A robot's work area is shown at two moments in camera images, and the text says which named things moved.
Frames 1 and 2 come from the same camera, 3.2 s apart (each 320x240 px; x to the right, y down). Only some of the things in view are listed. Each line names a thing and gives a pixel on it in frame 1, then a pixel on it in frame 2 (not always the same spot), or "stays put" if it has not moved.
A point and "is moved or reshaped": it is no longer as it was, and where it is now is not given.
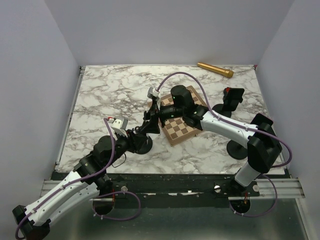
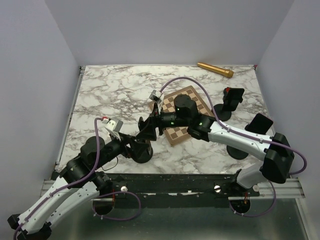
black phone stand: [146, 148] is moved or reshaped
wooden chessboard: [176, 130] stays put
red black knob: [226, 91] stays put
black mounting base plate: [176, 190] stays put
